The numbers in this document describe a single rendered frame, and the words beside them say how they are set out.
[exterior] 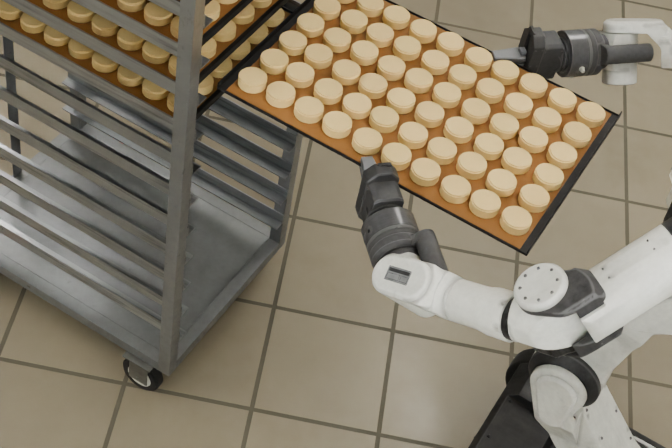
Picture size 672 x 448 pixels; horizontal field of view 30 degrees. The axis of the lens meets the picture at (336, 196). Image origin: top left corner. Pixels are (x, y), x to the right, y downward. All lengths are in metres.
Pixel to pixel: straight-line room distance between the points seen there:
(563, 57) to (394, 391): 1.03
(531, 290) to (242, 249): 1.39
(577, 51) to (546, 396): 0.65
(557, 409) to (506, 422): 0.39
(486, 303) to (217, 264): 1.30
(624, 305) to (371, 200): 0.47
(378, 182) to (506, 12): 2.12
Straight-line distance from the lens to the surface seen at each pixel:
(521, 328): 1.77
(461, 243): 3.34
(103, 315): 2.90
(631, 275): 1.73
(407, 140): 2.11
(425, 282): 1.85
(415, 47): 2.28
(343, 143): 2.11
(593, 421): 2.53
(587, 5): 4.20
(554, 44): 2.34
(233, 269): 2.99
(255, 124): 2.82
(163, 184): 2.42
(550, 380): 2.39
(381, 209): 1.99
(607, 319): 1.74
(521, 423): 2.83
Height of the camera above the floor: 2.51
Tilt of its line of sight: 48 degrees down
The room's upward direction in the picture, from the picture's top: 12 degrees clockwise
